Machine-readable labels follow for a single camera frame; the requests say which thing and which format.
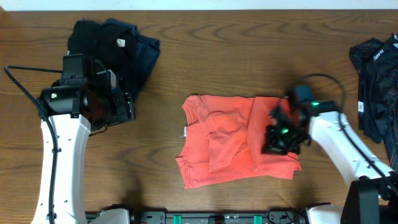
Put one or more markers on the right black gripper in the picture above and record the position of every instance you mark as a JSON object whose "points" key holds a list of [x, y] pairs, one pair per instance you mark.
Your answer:
{"points": [[272, 145]]}

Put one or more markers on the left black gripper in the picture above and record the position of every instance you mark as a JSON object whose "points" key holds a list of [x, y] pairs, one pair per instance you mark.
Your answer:
{"points": [[124, 109]]}

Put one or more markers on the orange-red soccer t-shirt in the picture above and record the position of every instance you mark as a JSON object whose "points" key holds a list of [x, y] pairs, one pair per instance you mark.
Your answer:
{"points": [[224, 137]]}

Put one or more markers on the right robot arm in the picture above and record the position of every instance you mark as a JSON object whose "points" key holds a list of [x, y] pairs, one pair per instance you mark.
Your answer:
{"points": [[301, 119]]}

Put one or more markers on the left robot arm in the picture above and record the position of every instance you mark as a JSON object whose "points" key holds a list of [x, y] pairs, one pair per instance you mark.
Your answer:
{"points": [[86, 100]]}

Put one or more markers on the navy blue folded garment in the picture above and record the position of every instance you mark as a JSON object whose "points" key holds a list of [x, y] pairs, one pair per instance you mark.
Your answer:
{"points": [[134, 73]]}

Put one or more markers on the black folded garment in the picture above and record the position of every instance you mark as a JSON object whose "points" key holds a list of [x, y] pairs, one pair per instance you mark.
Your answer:
{"points": [[112, 44]]}

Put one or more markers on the black mesh sports garment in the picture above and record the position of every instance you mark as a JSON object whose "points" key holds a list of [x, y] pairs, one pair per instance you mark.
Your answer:
{"points": [[376, 64]]}

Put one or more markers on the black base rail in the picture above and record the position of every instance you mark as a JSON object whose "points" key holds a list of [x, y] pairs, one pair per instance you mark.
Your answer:
{"points": [[158, 217]]}

